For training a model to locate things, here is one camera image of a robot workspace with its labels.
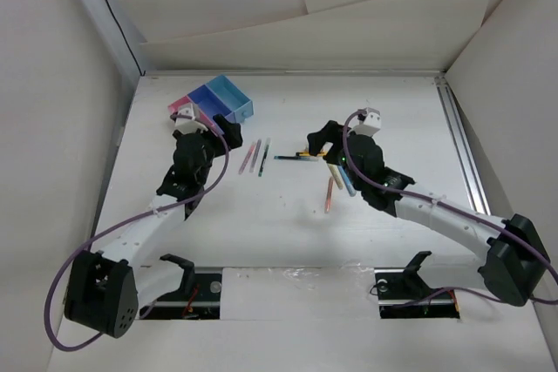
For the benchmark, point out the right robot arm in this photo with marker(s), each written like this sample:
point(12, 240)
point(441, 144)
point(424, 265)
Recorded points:
point(512, 256)

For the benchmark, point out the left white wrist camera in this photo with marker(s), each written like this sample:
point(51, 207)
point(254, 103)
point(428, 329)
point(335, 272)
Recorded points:
point(187, 120)

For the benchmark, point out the pale yellow highlighter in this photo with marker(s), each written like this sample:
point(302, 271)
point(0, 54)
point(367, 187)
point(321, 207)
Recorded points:
point(336, 176)

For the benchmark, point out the orange pink pen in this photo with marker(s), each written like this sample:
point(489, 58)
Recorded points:
point(328, 199)

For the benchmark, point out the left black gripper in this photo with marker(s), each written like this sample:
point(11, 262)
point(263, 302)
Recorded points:
point(230, 130)

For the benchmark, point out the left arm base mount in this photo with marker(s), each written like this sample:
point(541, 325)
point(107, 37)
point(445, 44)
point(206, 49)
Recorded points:
point(172, 288)

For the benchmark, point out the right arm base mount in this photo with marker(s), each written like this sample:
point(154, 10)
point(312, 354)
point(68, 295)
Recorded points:
point(403, 294)

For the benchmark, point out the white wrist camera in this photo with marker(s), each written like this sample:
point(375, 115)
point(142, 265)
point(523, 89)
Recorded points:
point(187, 120)
point(368, 122)

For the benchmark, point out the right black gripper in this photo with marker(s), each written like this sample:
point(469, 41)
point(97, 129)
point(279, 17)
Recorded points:
point(329, 133)

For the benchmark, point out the aluminium rail right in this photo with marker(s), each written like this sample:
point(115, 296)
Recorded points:
point(475, 190)

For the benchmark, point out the grey pink pen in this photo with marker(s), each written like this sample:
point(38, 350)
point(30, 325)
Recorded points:
point(255, 155)

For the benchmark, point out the purple-blue container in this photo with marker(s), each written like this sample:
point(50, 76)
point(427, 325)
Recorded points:
point(210, 104)

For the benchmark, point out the light blue container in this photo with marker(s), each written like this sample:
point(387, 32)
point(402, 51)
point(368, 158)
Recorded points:
point(240, 106)

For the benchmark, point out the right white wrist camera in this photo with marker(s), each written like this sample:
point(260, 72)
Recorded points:
point(368, 122)

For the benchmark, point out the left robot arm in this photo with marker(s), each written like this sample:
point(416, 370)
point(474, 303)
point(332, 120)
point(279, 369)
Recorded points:
point(107, 288)

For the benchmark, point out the pink container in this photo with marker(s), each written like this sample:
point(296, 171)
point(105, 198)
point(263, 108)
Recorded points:
point(178, 106)

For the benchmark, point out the blue highlighter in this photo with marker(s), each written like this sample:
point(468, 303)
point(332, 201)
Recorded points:
point(349, 187)

